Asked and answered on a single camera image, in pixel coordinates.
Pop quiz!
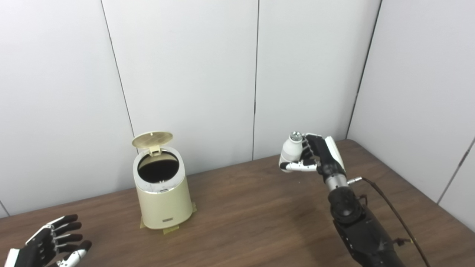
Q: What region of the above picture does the round cream bin lid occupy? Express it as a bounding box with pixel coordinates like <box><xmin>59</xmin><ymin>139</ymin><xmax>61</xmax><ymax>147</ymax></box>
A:
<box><xmin>132</xmin><ymin>131</ymin><xmax>173</xmax><ymax>155</ymax></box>

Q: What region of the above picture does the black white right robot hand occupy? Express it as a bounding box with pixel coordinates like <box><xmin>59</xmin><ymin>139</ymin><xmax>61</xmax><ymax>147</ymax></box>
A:
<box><xmin>279</xmin><ymin>133</ymin><xmax>346</xmax><ymax>182</ymax></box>

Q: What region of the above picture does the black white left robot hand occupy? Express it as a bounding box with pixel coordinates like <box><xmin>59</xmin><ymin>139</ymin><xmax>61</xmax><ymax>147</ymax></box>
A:
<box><xmin>4</xmin><ymin>214</ymin><xmax>92</xmax><ymax>267</ymax></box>

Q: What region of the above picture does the small white plastic bottle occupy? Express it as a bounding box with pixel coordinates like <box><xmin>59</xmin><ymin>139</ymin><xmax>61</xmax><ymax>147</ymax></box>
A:
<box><xmin>281</xmin><ymin>131</ymin><xmax>304</xmax><ymax>164</ymax></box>

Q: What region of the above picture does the cream-colored bin body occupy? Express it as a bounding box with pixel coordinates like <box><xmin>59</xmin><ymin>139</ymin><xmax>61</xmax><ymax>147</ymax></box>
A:
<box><xmin>133</xmin><ymin>146</ymin><xmax>193</xmax><ymax>230</ymax></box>

